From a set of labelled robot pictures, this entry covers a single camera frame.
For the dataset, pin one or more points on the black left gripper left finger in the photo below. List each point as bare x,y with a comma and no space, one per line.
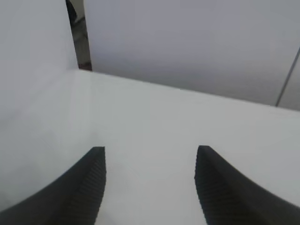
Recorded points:
70,197

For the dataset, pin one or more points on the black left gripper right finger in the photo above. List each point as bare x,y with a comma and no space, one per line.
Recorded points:
229,197

